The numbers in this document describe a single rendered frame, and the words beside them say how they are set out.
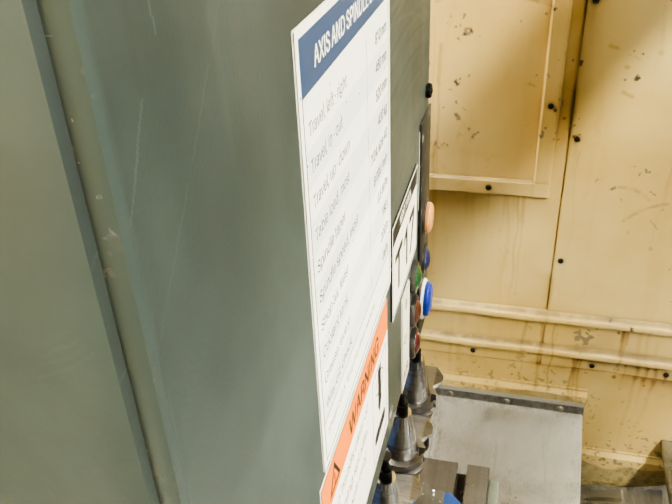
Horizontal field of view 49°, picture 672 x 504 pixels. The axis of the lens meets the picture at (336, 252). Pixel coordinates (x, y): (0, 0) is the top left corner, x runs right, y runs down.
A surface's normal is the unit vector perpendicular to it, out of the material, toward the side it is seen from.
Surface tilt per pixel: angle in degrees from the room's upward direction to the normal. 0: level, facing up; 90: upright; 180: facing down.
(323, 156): 90
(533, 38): 90
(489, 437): 24
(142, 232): 90
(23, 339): 90
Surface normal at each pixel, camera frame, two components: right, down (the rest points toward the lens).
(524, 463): -0.14, -0.56
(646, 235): -0.25, 0.50
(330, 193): 0.97, 0.09
